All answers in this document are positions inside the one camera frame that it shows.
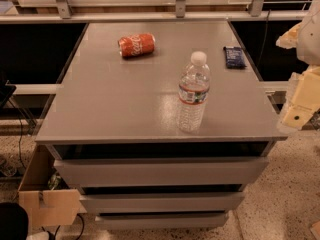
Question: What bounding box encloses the black round object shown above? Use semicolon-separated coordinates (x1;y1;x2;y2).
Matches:
0;202;29;240

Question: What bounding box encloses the dark blue snack bar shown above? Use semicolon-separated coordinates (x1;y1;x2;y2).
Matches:
223;46;246;69

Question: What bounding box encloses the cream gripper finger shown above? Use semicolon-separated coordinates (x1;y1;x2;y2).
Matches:
277;66;320;131
276;23;301;49

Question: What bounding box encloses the red coke can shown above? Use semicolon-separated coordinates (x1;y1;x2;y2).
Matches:
118;33;155;58

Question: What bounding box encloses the black cable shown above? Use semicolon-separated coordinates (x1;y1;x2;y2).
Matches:
6;97;38;172

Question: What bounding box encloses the clear plastic water bottle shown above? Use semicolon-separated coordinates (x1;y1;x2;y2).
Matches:
178;51;210;132

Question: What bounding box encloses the grey drawer cabinet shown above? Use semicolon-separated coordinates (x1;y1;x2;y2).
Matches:
36;21;281;229

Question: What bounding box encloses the metal shelf frame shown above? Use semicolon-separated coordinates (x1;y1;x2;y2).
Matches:
1;0;319;24

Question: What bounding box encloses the brown cardboard box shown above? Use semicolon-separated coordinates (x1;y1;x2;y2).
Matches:
18;146;82;228

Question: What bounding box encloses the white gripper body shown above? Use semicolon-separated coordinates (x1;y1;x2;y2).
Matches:
296;0;320;65

